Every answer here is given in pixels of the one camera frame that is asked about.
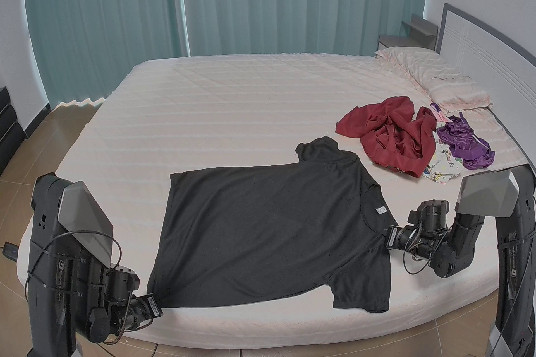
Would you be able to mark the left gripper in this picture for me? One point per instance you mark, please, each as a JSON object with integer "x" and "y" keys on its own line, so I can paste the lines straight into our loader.
{"x": 146, "y": 307}

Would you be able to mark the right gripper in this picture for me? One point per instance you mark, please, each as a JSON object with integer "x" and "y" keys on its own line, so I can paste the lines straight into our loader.
{"x": 402, "y": 238}

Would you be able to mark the black T-shirt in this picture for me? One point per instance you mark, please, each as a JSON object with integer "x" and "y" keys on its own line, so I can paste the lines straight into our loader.
{"x": 268, "y": 230}

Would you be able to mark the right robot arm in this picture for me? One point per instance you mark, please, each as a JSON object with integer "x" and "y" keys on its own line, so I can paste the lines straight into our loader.
{"x": 488, "y": 192}

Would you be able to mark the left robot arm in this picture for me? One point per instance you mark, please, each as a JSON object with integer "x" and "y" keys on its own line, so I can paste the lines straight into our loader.
{"x": 54, "y": 263}

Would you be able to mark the bed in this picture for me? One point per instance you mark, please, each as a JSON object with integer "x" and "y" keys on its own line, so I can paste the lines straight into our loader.
{"x": 230, "y": 108}

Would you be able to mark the white printed garment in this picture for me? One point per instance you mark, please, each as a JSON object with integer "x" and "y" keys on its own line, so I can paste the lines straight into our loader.
{"x": 444, "y": 169}

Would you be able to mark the dark red garment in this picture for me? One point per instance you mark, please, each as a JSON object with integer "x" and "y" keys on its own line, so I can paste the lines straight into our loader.
{"x": 389, "y": 129}

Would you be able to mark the purple garment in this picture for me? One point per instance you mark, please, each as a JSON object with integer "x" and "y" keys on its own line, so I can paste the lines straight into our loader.
{"x": 465, "y": 142}

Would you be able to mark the pale pink garment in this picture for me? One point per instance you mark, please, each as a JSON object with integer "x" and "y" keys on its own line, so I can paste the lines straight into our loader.
{"x": 437, "y": 112}

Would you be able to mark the small black box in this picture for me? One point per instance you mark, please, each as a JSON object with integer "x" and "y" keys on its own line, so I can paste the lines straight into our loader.
{"x": 9, "y": 251}

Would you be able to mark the cream pillow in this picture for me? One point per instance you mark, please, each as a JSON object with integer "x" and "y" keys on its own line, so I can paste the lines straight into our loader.
{"x": 444, "y": 79}

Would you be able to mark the grey bedside table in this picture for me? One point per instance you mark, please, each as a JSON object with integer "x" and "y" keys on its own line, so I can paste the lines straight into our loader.
{"x": 412, "y": 35}

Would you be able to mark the black chest of drawers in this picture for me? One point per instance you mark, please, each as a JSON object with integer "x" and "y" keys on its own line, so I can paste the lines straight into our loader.
{"x": 8, "y": 129}

